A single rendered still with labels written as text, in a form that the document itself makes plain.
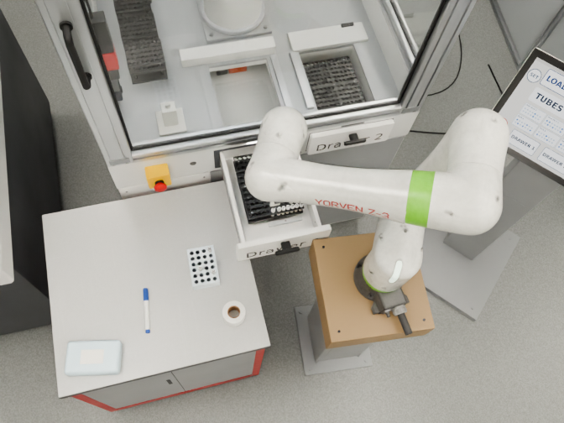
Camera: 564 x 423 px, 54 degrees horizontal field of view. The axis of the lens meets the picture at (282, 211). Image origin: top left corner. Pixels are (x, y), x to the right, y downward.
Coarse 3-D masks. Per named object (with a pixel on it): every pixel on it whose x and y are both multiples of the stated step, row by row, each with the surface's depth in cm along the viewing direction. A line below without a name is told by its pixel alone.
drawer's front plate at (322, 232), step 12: (312, 228) 164; (324, 228) 164; (264, 240) 161; (276, 240) 162; (288, 240) 164; (300, 240) 166; (312, 240) 169; (240, 252) 162; (252, 252) 165; (264, 252) 168
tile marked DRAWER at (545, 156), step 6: (546, 150) 171; (552, 150) 171; (540, 156) 173; (546, 156) 172; (552, 156) 171; (558, 156) 171; (546, 162) 172; (552, 162) 172; (558, 162) 171; (552, 168) 172; (558, 168) 172
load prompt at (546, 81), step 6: (546, 72) 165; (552, 72) 164; (546, 78) 166; (552, 78) 165; (558, 78) 164; (540, 84) 167; (546, 84) 166; (552, 84) 165; (558, 84) 165; (552, 90) 166; (558, 90) 165
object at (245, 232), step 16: (224, 160) 175; (224, 176) 175; (240, 192) 177; (240, 208) 175; (304, 208) 177; (240, 224) 166; (256, 224) 173; (288, 224) 174; (304, 224) 174; (320, 224) 168; (240, 240) 166
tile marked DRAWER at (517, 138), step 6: (516, 132) 173; (510, 138) 174; (516, 138) 174; (522, 138) 173; (528, 138) 172; (516, 144) 174; (522, 144) 174; (528, 144) 173; (534, 144) 172; (522, 150) 174; (528, 150) 173; (534, 150) 173
